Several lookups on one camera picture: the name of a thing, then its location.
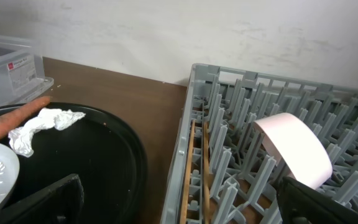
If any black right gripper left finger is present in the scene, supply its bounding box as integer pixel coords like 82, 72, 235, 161
0, 174, 84, 224

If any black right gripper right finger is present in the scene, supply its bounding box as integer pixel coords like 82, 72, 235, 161
277, 177, 358, 224

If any wooden chopstick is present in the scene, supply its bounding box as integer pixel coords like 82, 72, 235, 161
203, 122, 210, 224

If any orange carrot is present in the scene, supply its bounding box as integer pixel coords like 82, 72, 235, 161
0, 96, 51, 140

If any grey dishwasher rack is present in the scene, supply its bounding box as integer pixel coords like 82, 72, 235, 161
161, 63, 358, 223

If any round black tray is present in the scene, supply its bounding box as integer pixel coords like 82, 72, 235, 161
0, 103, 147, 223

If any clear plastic bin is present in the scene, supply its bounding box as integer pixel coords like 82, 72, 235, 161
0, 35, 53, 106

